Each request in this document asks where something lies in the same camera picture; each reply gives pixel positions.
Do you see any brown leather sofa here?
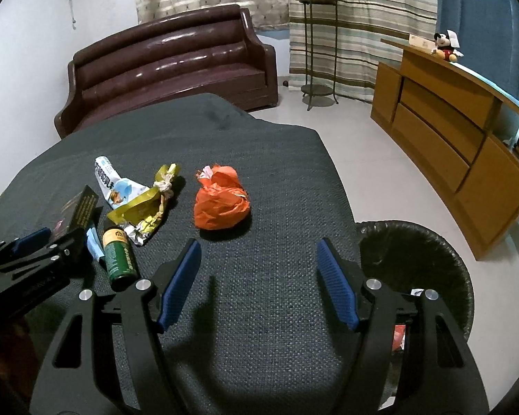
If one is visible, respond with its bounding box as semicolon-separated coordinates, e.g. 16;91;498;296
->
54;3;279;140

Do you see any striped curtain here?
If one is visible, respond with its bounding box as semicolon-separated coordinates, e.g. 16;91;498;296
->
288;0;437;102

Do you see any black cardboard box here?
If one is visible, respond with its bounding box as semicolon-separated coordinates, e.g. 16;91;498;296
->
54;185;100;235

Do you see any black metal plant stand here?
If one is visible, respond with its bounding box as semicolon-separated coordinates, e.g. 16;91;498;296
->
300;0;340;111

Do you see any gold foil wrapper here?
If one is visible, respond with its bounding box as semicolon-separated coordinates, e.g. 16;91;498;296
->
107;163;180;225

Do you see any white blue snack wrapper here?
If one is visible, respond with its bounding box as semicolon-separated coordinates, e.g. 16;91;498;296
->
94;156;150;209

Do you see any orange plastic bag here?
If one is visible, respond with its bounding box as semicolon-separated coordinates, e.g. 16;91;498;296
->
194;164;250;230

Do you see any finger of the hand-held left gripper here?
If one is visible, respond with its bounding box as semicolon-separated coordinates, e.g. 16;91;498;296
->
0;227;53;269
0;227;94;278

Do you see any blue curtain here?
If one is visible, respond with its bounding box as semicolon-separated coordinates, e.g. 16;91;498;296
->
435;0;519;109

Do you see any dark grey tablecloth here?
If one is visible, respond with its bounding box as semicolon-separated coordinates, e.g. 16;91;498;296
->
0;93;383;415

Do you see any green bottle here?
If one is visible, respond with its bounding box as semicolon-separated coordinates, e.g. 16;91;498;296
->
101;220;140;292

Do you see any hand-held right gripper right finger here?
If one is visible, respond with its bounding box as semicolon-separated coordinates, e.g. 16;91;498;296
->
315;237;489;415

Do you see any trash bin with black liner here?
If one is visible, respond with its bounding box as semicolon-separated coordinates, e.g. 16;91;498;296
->
357;220;474;407

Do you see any wooden cabinet with drawers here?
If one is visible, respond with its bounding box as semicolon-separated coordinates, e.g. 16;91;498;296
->
371;38;519;261

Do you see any white blue paper packet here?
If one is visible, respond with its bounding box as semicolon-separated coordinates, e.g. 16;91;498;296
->
85;227;105;265

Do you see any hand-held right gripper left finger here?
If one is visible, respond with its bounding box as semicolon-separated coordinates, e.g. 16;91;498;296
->
29;238;202;415

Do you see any mouse plush toy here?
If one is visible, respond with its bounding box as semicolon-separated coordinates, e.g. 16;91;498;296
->
432;30;464;62

